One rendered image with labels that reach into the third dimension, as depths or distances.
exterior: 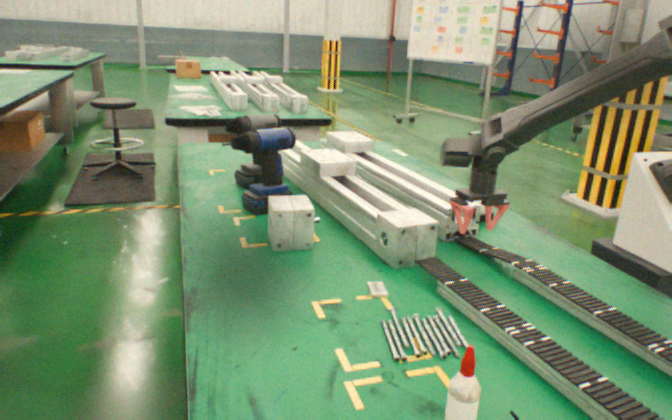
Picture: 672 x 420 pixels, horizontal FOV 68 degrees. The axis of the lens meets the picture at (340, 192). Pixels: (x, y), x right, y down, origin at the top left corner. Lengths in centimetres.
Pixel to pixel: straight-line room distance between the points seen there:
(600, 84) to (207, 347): 78
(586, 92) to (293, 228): 63
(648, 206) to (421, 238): 55
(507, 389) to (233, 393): 38
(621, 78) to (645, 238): 49
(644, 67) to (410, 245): 52
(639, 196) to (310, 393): 93
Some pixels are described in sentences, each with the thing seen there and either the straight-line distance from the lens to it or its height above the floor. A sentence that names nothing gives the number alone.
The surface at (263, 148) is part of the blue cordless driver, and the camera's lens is 128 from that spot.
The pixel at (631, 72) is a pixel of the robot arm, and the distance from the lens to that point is 97.
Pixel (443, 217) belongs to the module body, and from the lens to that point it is 121.
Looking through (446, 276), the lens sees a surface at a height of 81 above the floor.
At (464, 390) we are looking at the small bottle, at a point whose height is 85.
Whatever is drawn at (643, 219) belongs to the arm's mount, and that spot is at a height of 87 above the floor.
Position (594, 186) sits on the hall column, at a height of 18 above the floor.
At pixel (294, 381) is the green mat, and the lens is 74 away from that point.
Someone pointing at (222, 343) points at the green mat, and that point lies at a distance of 82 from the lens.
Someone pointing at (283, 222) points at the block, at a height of 85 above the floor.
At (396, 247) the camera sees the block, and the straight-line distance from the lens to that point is 104.
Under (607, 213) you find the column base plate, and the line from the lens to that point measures 434.
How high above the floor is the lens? 124
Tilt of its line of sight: 18 degrees down
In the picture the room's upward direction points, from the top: 3 degrees clockwise
